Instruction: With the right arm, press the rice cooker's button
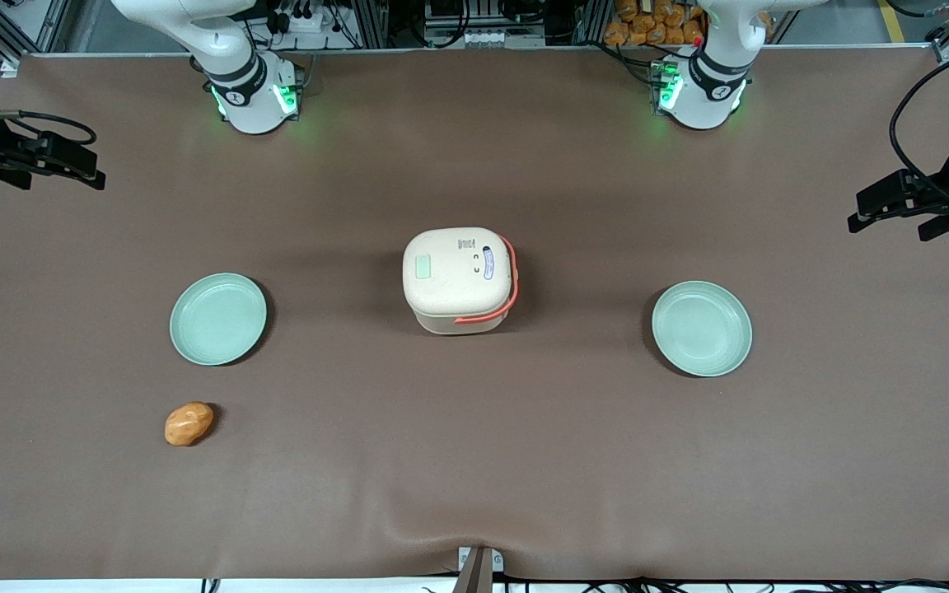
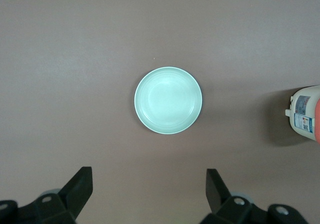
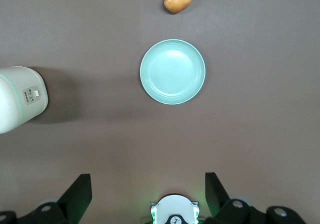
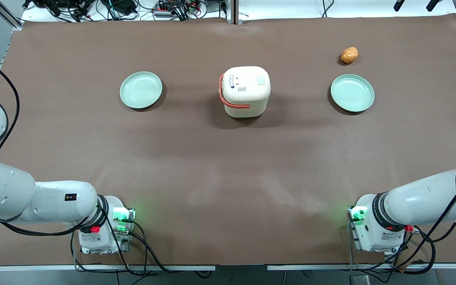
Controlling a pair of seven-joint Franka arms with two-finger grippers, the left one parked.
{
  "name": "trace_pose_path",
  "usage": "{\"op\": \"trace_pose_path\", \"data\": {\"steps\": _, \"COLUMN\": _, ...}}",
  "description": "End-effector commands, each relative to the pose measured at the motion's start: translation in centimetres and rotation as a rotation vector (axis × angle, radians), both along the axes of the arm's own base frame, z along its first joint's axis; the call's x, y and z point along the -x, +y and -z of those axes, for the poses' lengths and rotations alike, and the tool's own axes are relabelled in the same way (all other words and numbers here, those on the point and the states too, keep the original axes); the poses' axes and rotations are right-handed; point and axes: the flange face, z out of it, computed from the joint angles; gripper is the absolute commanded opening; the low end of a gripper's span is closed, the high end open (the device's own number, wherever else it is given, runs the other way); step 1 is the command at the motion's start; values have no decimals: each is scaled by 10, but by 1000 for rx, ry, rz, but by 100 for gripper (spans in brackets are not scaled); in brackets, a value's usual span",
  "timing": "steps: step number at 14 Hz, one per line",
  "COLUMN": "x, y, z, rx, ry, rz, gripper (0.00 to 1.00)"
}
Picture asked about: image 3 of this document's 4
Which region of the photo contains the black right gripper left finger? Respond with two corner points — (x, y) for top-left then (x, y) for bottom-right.
(0, 173), (93, 224)

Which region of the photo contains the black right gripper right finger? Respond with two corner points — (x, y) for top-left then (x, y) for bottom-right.
(199, 172), (308, 224)

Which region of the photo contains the brown table mat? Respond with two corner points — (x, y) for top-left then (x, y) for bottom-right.
(0, 0), (320, 224)

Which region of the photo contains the pale green round plate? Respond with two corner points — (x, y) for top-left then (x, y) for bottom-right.
(139, 38), (207, 105)

